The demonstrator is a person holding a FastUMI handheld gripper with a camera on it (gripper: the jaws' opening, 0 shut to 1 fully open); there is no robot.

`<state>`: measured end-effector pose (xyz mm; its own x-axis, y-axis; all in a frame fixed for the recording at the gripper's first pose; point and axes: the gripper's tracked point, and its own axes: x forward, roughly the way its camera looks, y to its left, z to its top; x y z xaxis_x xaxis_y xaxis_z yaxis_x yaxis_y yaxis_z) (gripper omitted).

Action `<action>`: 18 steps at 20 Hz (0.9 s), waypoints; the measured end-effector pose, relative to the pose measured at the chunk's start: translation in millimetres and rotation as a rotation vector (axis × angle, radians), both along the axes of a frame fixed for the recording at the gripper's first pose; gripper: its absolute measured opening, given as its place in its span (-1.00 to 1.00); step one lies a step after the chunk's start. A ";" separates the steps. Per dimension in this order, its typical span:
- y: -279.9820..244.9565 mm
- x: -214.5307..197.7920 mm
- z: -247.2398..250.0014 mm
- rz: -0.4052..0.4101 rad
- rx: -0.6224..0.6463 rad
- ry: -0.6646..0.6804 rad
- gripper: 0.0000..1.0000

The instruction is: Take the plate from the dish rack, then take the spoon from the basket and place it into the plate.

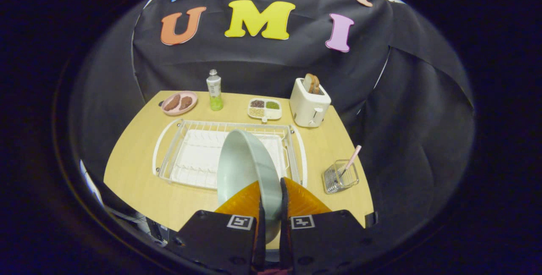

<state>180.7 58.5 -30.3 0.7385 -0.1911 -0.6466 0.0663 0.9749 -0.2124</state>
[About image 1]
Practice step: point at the white divided spice tray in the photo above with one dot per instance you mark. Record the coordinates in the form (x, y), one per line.
(265, 109)

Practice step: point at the pale green plate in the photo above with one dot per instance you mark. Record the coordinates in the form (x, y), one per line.
(245, 165)

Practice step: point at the brown toast slice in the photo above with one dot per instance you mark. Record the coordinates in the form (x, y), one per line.
(312, 83)

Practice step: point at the brown sausage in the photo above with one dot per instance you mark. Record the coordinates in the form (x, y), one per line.
(185, 103)
(171, 103)

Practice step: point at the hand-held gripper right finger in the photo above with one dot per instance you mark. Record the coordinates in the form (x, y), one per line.
(322, 241)

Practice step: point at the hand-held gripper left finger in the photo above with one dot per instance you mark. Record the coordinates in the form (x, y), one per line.
(220, 241)

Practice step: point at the white drip tray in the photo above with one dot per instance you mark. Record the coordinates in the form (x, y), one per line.
(194, 156)

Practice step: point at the clear bottle with green liquid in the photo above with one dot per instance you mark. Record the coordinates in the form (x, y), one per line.
(214, 91)

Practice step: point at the white toaster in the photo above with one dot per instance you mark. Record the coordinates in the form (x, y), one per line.
(307, 108)

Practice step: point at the small pink plate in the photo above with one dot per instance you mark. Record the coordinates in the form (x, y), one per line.
(189, 94)

